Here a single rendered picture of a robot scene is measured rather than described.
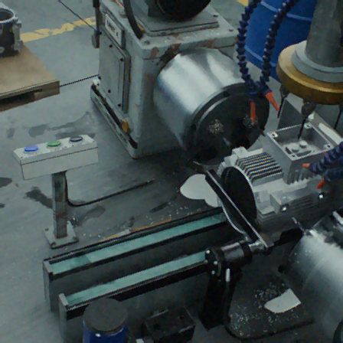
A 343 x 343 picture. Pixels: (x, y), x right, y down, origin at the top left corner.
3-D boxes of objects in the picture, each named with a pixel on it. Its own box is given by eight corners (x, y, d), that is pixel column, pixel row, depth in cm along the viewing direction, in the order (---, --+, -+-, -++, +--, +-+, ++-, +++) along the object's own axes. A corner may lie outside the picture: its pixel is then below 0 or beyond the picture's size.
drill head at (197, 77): (202, 89, 185) (213, 14, 168) (269, 164, 163) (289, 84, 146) (125, 105, 174) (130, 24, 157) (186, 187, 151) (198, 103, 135)
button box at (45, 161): (89, 154, 142) (86, 132, 140) (99, 163, 136) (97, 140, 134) (14, 171, 134) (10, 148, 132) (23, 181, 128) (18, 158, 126)
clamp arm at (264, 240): (274, 253, 127) (213, 177, 143) (277, 243, 125) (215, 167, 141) (260, 258, 126) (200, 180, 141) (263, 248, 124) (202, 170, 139)
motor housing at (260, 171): (277, 183, 157) (294, 122, 144) (321, 233, 145) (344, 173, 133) (210, 203, 148) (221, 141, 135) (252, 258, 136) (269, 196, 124)
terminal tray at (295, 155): (301, 145, 144) (308, 121, 139) (328, 174, 137) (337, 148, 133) (259, 157, 139) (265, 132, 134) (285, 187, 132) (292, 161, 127)
